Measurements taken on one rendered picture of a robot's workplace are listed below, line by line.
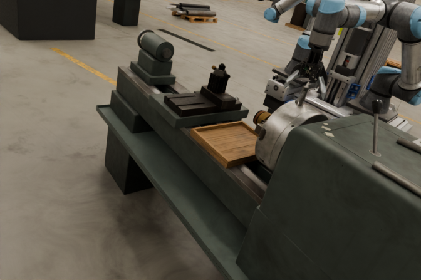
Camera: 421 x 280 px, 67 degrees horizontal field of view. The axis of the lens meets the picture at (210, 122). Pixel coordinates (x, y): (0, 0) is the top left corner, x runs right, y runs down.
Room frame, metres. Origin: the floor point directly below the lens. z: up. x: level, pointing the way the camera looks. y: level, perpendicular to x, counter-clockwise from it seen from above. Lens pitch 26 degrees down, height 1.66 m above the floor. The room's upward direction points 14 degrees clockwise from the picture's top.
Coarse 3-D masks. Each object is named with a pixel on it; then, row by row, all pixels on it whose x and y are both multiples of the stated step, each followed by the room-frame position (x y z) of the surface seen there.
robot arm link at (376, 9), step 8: (312, 0) 1.30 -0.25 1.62; (320, 0) 1.27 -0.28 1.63; (352, 0) 1.37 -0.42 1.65; (376, 0) 1.47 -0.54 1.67; (384, 0) 1.48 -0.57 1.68; (392, 0) 1.48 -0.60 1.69; (400, 0) 1.48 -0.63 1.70; (312, 8) 1.28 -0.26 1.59; (368, 8) 1.40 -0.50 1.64; (376, 8) 1.42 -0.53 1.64; (384, 8) 1.44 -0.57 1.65; (368, 16) 1.41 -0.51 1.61; (376, 16) 1.44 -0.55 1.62; (384, 16) 1.45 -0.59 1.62; (384, 24) 1.47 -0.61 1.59
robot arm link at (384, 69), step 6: (384, 66) 1.71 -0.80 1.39; (378, 72) 1.69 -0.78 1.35; (384, 72) 1.66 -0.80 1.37; (390, 72) 1.64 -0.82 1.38; (396, 72) 1.64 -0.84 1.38; (378, 78) 1.67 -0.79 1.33; (384, 78) 1.65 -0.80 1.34; (390, 78) 1.63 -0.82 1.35; (396, 78) 1.61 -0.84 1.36; (372, 84) 1.70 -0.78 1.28; (378, 84) 1.66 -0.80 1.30; (384, 84) 1.64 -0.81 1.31; (390, 84) 1.61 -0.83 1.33; (378, 90) 1.65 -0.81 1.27; (384, 90) 1.64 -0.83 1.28; (390, 90) 1.61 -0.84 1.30
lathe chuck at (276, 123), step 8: (288, 104) 1.21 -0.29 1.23; (304, 104) 1.25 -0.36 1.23; (280, 112) 1.17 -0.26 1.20; (288, 112) 1.16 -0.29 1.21; (296, 112) 1.16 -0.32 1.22; (304, 112) 1.16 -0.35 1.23; (272, 120) 1.15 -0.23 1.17; (280, 120) 1.14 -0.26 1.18; (288, 120) 1.13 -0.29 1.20; (264, 128) 1.14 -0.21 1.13; (272, 128) 1.13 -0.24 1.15; (280, 128) 1.11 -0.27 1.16; (264, 136) 1.13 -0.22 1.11; (272, 136) 1.11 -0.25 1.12; (256, 144) 1.14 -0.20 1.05; (264, 144) 1.11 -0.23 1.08; (272, 144) 1.09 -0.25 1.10; (256, 152) 1.15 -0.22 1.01; (264, 152) 1.11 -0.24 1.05; (264, 160) 1.12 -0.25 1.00
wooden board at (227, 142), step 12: (192, 132) 1.40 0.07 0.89; (204, 132) 1.44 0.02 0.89; (216, 132) 1.47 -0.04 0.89; (228, 132) 1.51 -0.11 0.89; (240, 132) 1.54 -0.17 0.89; (252, 132) 1.57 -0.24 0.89; (204, 144) 1.32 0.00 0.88; (216, 144) 1.35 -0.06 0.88; (228, 144) 1.38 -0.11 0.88; (240, 144) 1.41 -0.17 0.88; (252, 144) 1.45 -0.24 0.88; (216, 156) 1.25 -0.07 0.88; (228, 156) 1.27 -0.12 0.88; (240, 156) 1.30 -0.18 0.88; (252, 156) 1.31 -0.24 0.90
